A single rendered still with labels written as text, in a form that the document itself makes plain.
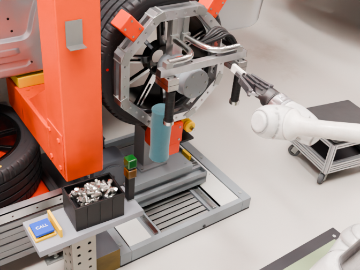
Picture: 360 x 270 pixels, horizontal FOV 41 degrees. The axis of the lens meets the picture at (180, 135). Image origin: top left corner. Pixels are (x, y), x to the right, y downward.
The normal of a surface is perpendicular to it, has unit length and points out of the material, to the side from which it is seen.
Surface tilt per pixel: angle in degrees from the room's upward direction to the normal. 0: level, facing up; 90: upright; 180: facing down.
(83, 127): 90
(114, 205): 90
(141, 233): 0
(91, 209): 90
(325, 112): 0
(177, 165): 0
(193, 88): 90
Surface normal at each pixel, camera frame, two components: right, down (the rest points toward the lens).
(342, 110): 0.08, -0.82
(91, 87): 0.57, 0.50
